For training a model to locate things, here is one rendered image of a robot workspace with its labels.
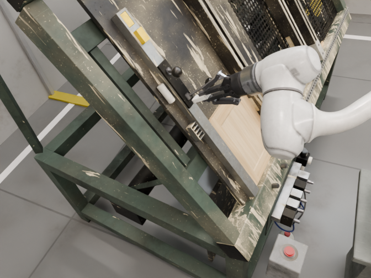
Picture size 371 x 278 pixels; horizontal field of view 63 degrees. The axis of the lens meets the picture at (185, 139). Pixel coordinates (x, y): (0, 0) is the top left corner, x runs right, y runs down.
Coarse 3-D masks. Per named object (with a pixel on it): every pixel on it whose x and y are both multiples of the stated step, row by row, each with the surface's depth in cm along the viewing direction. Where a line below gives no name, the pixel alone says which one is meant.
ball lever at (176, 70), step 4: (168, 68) 111; (172, 68) 102; (176, 68) 101; (180, 68) 101; (168, 72) 111; (172, 72) 101; (176, 72) 101; (180, 72) 101; (176, 76) 102; (180, 76) 102
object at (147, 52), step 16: (128, 32) 105; (144, 48) 107; (160, 80) 114; (176, 96) 116; (192, 112) 119; (208, 128) 124; (208, 144) 127; (224, 144) 129; (224, 160) 130; (240, 176) 133; (256, 192) 139
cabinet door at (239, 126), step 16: (224, 112) 134; (240, 112) 142; (256, 112) 150; (224, 128) 134; (240, 128) 141; (256, 128) 149; (240, 144) 139; (256, 144) 147; (240, 160) 138; (256, 160) 146; (256, 176) 144
